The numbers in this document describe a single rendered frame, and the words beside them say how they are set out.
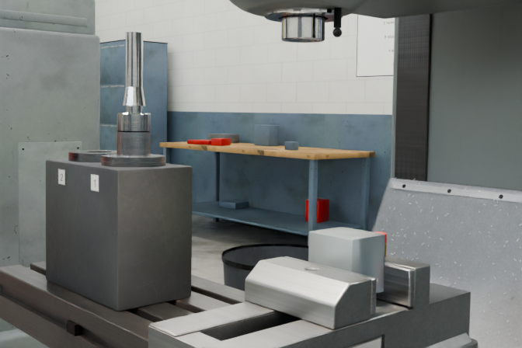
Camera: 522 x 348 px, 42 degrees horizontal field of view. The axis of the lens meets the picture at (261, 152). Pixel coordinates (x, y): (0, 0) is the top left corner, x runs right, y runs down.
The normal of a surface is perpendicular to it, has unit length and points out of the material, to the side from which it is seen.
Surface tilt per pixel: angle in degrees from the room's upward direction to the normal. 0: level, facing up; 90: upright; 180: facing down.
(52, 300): 90
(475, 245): 63
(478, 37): 90
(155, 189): 90
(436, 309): 90
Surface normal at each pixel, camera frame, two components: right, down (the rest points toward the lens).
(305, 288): -0.47, -0.74
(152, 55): 0.67, 0.05
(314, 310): -0.75, 0.03
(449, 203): -0.66, -0.43
